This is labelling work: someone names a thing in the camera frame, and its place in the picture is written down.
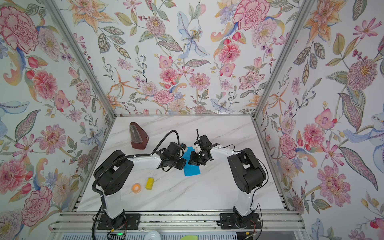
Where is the blue square paper sheet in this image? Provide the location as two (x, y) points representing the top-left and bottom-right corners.
(183, 147), (201, 177)

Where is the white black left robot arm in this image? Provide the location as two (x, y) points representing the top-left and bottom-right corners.
(92, 142), (188, 220)

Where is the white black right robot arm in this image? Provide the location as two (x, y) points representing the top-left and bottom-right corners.
(189, 135), (268, 219)

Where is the yellow cylinder block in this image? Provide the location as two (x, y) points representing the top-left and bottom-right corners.
(145, 178), (155, 191)

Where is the brown wooden metronome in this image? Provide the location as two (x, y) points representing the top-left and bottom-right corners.
(129, 122), (150, 150)

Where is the orange tape roll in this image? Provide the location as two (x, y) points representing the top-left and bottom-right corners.
(132, 183), (142, 194)

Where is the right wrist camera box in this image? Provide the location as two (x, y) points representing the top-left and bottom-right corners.
(193, 144), (202, 154)

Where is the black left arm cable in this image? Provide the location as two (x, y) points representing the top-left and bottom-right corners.
(150, 129), (181, 155)

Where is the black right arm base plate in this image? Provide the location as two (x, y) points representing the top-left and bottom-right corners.
(217, 213), (262, 230)

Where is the green object below rail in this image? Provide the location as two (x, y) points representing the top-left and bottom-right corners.
(180, 235), (199, 240)

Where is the aluminium frame corner post right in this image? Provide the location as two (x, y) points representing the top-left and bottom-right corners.
(253, 0), (314, 120)

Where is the aluminium frame corner post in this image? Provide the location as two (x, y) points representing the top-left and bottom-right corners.
(42, 0), (117, 121)
(253, 0), (314, 120)

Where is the white round object below rail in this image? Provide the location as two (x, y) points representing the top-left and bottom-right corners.
(144, 231), (162, 240)

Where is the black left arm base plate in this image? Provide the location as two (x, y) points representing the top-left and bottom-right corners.
(97, 213), (141, 231)

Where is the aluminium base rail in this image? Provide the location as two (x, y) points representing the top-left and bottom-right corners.
(48, 211), (306, 233)

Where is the aluminium frame corner post left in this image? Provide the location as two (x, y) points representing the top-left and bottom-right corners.
(42, 0), (117, 121)

